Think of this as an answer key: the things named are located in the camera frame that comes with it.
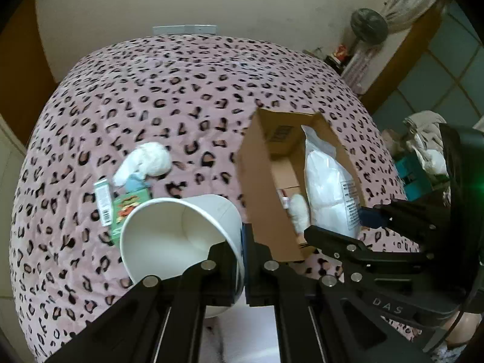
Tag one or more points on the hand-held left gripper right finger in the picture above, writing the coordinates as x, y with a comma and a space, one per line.
247, 264

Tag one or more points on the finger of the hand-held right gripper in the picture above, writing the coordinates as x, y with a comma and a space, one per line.
370, 215
332, 244

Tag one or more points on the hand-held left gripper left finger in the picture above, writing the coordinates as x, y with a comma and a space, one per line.
223, 272

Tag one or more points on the white paper cup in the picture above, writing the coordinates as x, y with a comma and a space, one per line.
158, 234

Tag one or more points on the brown cardboard box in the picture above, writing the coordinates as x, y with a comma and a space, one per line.
257, 181

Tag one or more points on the green printed packet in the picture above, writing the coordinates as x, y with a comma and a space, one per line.
124, 206

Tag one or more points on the white fluffy toy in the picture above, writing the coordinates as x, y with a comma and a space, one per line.
298, 211

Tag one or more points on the white plastic bag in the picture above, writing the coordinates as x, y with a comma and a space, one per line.
327, 181

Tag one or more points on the teal storage box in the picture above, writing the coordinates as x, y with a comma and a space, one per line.
414, 176

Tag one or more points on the white fleece cloth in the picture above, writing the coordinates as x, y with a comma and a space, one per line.
245, 332

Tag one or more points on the pile of pale clothes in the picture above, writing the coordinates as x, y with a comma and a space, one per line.
425, 136

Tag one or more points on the white plush toy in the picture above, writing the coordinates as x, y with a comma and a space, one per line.
149, 160

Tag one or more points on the small white green box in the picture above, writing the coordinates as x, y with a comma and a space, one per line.
103, 204

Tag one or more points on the patterned hanging cloth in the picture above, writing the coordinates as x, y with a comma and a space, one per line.
357, 70

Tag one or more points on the red white small item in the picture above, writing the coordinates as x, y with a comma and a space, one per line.
341, 53

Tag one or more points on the pink leopard print blanket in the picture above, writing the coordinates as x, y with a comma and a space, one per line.
170, 94

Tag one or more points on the dark standing fan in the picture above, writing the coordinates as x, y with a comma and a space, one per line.
368, 26

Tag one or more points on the white curtain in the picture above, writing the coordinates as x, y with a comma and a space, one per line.
410, 0

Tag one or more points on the white wardrobe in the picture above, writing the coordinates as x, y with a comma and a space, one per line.
9, 204

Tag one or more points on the brown wooden door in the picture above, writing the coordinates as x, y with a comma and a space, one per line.
26, 68

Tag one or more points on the grey wall device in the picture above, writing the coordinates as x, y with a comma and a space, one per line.
185, 30

